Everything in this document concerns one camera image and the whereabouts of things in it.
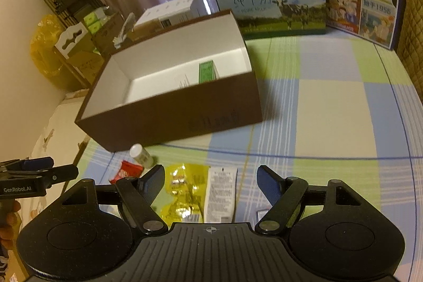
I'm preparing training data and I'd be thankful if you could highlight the left human hand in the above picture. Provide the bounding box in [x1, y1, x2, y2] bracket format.
[1, 199, 21, 250]

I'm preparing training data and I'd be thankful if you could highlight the yellow plastic bag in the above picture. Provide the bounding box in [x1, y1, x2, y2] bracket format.
[29, 14, 81, 92]

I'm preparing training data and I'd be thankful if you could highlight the white rectangular box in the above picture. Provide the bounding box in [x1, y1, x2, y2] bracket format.
[135, 0, 207, 28]

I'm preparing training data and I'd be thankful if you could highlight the checked bed sheet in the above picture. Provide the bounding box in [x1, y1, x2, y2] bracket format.
[62, 27, 423, 282]

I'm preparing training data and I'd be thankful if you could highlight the green small box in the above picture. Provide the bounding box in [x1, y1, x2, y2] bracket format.
[198, 60, 219, 84]

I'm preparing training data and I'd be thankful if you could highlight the crumpled silver wrapper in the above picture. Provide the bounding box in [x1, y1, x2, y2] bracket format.
[113, 13, 136, 49]

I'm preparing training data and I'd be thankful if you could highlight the beige quilted chair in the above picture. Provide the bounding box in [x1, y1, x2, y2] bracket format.
[397, 0, 423, 98]

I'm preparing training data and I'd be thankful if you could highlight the red candy packet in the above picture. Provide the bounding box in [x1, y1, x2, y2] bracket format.
[109, 160, 144, 185]

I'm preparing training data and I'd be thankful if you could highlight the brown open cardboard box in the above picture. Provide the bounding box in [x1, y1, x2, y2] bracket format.
[75, 10, 263, 152]

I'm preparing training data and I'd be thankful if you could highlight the white printed packet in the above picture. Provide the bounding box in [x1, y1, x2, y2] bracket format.
[204, 167, 237, 223]

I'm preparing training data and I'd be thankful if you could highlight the white pill bottle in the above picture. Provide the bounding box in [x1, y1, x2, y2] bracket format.
[129, 143, 154, 169]

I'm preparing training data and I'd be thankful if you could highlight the brown open cardboard carton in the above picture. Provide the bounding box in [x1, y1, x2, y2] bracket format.
[54, 13, 126, 88]

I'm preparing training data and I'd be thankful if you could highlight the yellow snack bag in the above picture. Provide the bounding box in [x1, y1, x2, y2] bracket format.
[160, 163, 209, 227]

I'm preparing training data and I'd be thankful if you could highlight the flat white cardboard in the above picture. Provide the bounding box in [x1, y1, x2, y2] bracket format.
[29, 89, 88, 166]

